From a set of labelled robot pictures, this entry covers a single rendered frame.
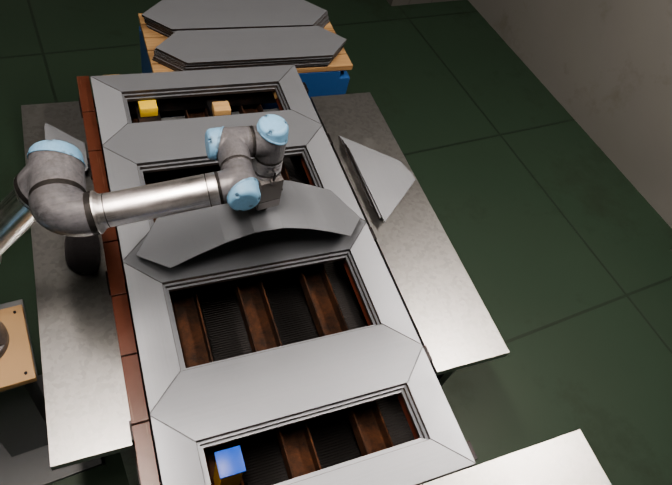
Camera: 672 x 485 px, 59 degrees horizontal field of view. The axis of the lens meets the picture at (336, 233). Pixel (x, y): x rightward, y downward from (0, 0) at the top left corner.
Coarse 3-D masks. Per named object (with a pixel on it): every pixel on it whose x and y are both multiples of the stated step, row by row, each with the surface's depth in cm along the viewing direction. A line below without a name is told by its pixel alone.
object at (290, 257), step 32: (128, 96) 203; (160, 96) 207; (192, 96) 212; (192, 160) 191; (128, 256) 164; (224, 256) 170; (256, 256) 173; (288, 256) 175; (320, 256) 179; (352, 256) 180; (256, 352) 157; (288, 416) 147; (416, 416) 154; (448, 448) 150; (288, 480) 139
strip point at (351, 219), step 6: (336, 198) 184; (342, 204) 184; (342, 210) 181; (348, 210) 184; (342, 216) 179; (348, 216) 181; (354, 216) 184; (348, 222) 179; (354, 222) 182; (348, 228) 177; (354, 228) 179
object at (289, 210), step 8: (288, 184) 172; (288, 192) 170; (280, 200) 166; (288, 200) 167; (296, 200) 169; (280, 208) 164; (288, 208) 165; (296, 208) 167; (280, 216) 162; (288, 216) 163; (296, 216) 165; (288, 224) 161; (296, 224) 163; (304, 224) 164
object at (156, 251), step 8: (160, 224) 164; (152, 232) 164; (160, 232) 163; (144, 240) 163; (152, 240) 162; (160, 240) 162; (152, 248) 161; (160, 248) 160; (152, 256) 160; (160, 256) 159; (168, 256) 158; (160, 264) 158; (168, 264) 157
